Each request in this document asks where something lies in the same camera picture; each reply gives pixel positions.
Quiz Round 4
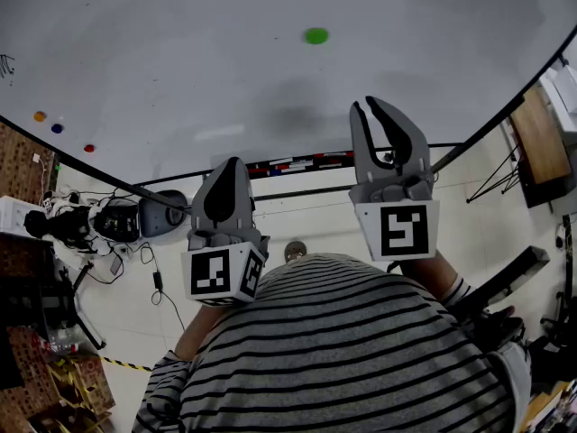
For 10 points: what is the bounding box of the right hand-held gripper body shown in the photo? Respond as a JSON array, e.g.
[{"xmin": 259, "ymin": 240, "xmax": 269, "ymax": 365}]
[{"xmin": 349, "ymin": 168, "xmax": 441, "ymax": 263}]

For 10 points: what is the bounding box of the black power adapter with cable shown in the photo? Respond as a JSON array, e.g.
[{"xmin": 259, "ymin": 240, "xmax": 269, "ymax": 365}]
[{"xmin": 137, "ymin": 241, "xmax": 187, "ymax": 332}]

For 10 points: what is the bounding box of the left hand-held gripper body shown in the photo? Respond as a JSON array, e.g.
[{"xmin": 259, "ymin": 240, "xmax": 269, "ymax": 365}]
[{"xmin": 180, "ymin": 223, "xmax": 271, "ymax": 308}]

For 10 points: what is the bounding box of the black equipment case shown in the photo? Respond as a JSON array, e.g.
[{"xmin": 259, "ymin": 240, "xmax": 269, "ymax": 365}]
[{"xmin": 94, "ymin": 198, "xmax": 141, "ymax": 244}]

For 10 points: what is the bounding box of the brown cardboard box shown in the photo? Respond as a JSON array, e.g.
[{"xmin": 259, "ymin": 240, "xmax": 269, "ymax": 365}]
[{"xmin": 44, "ymin": 354, "xmax": 116, "ymax": 433}]

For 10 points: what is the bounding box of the person's right forearm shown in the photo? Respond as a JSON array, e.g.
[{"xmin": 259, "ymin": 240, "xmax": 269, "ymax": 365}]
[{"xmin": 398, "ymin": 249, "xmax": 461, "ymax": 304}]

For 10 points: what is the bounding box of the person's left forearm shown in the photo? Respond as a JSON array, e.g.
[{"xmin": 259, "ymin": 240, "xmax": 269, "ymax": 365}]
[{"xmin": 173, "ymin": 303, "xmax": 235, "ymax": 363}]

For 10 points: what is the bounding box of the white whiteboard with black frame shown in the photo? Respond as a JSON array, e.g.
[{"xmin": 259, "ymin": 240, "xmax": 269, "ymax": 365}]
[{"xmin": 0, "ymin": 0, "xmax": 577, "ymax": 211}]

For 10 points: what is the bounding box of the row of whiteboard markers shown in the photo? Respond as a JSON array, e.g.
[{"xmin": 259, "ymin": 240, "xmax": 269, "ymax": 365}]
[{"xmin": 246, "ymin": 150, "xmax": 355, "ymax": 180}]

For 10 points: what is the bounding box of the person's grey striped shirt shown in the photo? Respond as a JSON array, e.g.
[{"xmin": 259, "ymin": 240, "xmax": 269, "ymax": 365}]
[{"xmin": 133, "ymin": 253, "xmax": 533, "ymax": 433}]

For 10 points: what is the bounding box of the black and white equipment heap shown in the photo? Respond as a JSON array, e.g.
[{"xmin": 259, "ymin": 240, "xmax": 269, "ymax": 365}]
[{"xmin": 23, "ymin": 190, "xmax": 98, "ymax": 255}]

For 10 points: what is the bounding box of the white printer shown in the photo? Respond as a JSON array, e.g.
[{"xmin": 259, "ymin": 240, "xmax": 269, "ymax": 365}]
[{"xmin": 538, "ymin": 56, "xmax": 577, "ymax": 137}]

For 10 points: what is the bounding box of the yellow black hazard tape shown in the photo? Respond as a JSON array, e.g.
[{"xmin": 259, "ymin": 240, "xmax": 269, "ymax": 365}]
[{"xmin": 100, "ymin": 355, "xmax": 153, "ymax": 373}]

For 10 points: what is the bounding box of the black office chair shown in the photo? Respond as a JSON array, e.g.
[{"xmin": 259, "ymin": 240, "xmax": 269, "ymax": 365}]
[{"xmin": 455, "ymin": 245, "xmax": 552, "ymax": 355}]

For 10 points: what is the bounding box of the white storage box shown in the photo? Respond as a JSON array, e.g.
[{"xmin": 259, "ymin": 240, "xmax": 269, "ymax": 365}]
[{"xmin": 0, "ymin": 195, "xmax": 29, "ymax": 235}]

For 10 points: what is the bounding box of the grey rounded device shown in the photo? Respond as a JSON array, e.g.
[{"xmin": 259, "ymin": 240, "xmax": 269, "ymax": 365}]
[{"xmin": 138, "ymin": 189, "xmax": 188, "ymax": 239}]

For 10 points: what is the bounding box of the clear plastic water bottle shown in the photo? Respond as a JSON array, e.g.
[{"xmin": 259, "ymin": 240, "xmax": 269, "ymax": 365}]
[{"xmin": 41, "ymin": 333, "xmax": 81, "ymax": 356}]

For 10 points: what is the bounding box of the person's shoe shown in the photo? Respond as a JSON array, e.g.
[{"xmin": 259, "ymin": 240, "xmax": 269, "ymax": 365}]
[{"xmin": 284, "ymin": 240, "xmax": 308, "ymax": 263}]

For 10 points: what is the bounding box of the wooden side table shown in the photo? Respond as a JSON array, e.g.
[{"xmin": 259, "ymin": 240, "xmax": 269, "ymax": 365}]
[{"xmin": 508, "ymin": 85, "xmax": 572, "ymax": 209}]

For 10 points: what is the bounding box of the black metal frame furniture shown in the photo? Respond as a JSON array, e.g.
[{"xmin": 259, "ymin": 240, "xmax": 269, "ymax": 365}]
[{"xmin": 0, "ymin": 232, "xmax": 107, "ymax": 352}]

